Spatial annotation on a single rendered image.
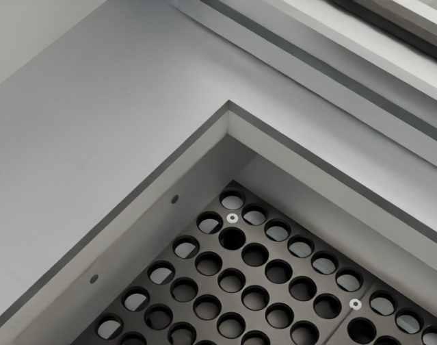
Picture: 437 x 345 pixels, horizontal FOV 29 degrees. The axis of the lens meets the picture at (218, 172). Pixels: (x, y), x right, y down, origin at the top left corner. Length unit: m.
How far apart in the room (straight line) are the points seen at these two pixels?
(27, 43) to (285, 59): 0.12
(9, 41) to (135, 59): 0.06
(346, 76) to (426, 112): 0.05
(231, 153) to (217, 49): 0.08
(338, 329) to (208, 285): 0.06
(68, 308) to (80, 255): 0.06
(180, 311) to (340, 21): 0.15
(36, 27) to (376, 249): 0.22
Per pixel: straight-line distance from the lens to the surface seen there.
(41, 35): 0.43
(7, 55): 0.42
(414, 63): 0.38
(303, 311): 0.40
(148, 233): 0.46
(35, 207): 0.38
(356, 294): 0.41
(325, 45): 0.39
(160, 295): 0.41
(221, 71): 0.42
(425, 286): 0.49
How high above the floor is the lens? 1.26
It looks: 55 degrees down
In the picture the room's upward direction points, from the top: 1 degrees clockwise
